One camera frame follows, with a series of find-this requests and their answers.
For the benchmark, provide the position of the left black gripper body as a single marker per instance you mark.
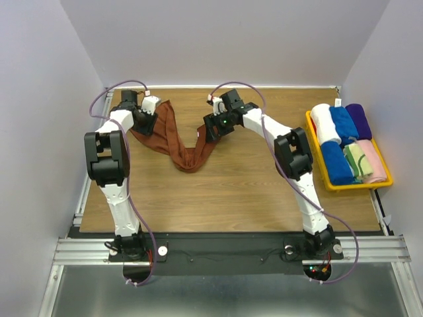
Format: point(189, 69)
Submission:
point(147, 123)

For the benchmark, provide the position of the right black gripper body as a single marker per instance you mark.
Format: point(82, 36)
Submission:
point(222, 121)

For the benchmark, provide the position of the brown towel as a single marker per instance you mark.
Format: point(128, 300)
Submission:
point(166, 140)

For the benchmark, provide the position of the green cream patterned towel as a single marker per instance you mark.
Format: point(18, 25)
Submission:
point(357, 160)

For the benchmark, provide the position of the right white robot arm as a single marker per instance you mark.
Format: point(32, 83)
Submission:
point(293, 160)

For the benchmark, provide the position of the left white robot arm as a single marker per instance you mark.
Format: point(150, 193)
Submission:
point(108, 165)

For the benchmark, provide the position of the white rolled towel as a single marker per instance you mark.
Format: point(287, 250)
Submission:
point(325, 127)

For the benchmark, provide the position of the blue teal rolled towel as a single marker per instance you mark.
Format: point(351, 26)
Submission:
point(338, 169)

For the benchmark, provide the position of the purple rolled towel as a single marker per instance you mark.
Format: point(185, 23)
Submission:
point(357, 114)

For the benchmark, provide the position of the pink rolled towel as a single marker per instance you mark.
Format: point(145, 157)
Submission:
point(379, 173)

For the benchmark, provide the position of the yellow plastic tray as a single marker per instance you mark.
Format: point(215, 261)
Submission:
point(317, 154)

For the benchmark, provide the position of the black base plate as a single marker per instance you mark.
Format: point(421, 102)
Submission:
point(236, 253)

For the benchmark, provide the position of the aluminium frame rail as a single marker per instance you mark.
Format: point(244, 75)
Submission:
point(238, 190)

